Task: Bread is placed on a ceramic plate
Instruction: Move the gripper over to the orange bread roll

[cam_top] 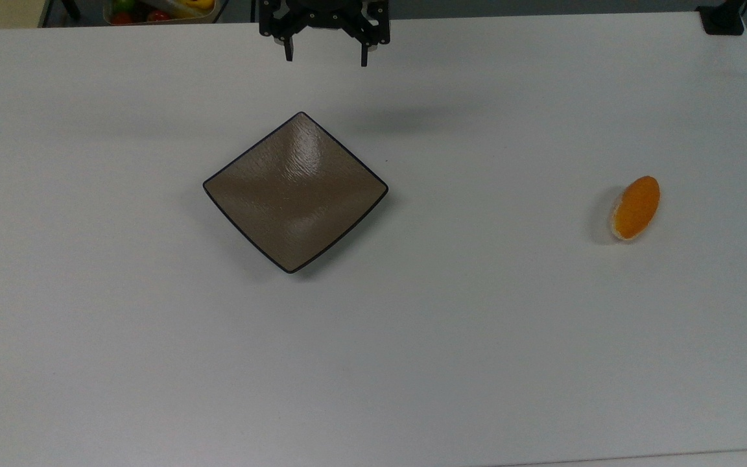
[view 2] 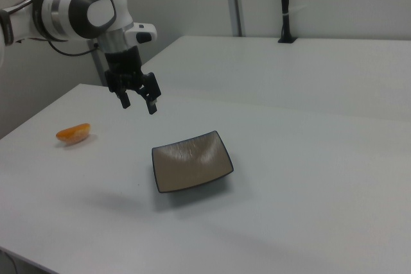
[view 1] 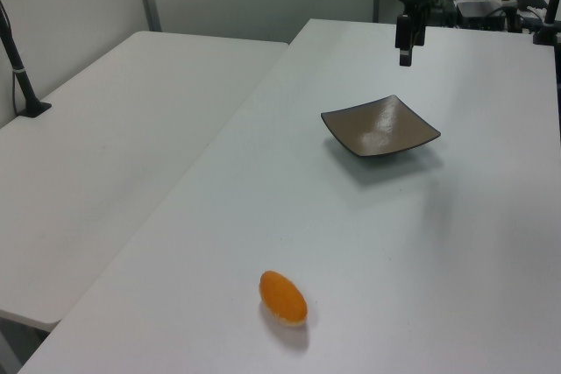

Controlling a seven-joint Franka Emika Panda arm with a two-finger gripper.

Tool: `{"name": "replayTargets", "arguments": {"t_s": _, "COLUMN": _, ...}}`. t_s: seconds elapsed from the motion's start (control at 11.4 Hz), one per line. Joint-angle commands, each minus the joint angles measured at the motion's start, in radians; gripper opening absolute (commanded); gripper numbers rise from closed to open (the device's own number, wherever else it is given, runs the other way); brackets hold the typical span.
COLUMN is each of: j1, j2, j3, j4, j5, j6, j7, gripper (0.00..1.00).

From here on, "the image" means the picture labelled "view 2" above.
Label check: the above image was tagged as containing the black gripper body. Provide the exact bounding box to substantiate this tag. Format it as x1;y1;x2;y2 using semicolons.
103;45;144;92

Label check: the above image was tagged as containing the orange bread roll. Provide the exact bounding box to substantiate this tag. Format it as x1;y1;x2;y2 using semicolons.
55;123;92;144

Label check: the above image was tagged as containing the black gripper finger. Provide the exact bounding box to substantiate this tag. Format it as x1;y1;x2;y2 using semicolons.
137;72;161;116
107;76;131;110

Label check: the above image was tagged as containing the grey metal partition post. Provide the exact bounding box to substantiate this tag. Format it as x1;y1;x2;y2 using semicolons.
222;0;243;37

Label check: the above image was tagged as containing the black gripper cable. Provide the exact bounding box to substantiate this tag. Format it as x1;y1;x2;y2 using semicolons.
47;38;100;57

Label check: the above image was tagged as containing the white cable tie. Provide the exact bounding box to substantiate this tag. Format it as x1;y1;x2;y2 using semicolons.
281;4;308;17

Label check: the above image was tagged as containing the square brown ceramic plate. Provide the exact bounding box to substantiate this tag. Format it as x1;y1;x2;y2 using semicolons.
151;130;235;195

